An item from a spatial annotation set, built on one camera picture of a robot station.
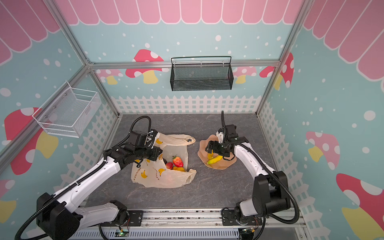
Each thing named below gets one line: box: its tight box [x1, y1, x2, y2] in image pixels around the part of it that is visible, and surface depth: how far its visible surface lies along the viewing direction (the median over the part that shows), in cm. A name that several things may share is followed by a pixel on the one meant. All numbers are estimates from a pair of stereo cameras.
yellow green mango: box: [207, 155, 223, 164], surface depth 93 cm
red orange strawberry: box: [172, 154, 184, 168], surface depth 93 cm
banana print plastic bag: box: [131, 133, 197, 189], surface depth 81 cm
